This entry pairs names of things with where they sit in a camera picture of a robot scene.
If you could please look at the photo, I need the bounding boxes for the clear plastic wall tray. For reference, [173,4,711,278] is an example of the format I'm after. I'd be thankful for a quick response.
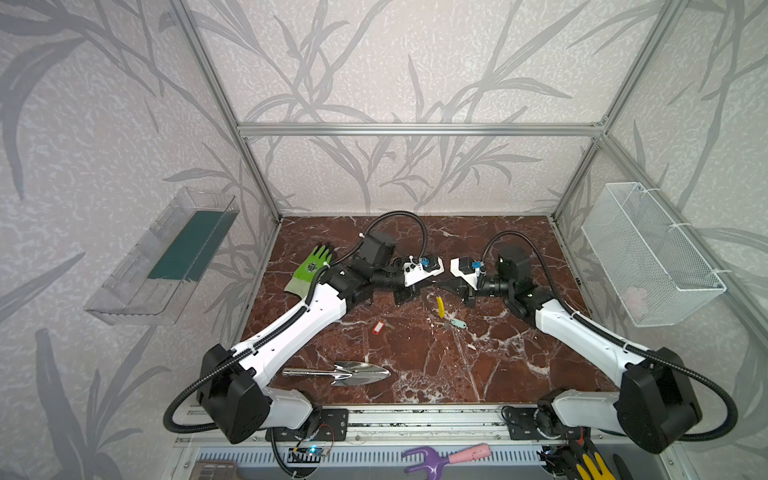
[84,187,240,326]

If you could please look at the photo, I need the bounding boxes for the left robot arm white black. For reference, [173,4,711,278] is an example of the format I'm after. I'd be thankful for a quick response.
[162,210,444,444]

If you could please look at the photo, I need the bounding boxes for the green work glove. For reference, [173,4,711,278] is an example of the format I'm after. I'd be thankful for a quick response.
[284,244,334,299]

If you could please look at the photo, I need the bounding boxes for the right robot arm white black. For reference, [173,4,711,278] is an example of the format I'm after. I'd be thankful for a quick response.
[438,244,739,454]

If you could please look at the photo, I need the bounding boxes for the key with teal cap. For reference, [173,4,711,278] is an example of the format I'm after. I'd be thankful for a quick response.
[450,319,467,330]

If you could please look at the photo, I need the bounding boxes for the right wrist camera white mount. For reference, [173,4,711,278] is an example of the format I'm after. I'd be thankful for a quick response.
[450,256,485,290]

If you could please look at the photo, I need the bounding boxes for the small green circuit board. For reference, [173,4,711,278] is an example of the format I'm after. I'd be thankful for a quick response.
[289,445,332,463]

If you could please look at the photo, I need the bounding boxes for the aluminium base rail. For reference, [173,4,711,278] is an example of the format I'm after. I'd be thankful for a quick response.
[173,403,685,448]

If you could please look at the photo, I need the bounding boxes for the purple pink garden fork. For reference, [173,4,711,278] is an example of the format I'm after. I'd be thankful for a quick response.
[402,444,492,480]

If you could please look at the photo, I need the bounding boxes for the silver garden trowel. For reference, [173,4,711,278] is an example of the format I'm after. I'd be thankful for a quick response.
[281,361,391,387]

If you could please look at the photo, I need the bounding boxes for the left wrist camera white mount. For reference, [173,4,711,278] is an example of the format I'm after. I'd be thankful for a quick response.
[403,254,445,287]

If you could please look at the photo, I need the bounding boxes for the yellow black glove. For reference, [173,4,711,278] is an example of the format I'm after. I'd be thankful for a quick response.
[555,439,633,480]

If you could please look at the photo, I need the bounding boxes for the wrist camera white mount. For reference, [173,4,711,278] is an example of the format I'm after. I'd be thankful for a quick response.
[450,256,485,290]
[403,254,445,287]

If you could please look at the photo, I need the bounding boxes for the white wire basket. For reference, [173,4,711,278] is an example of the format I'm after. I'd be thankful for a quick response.
[582,182,727,327]

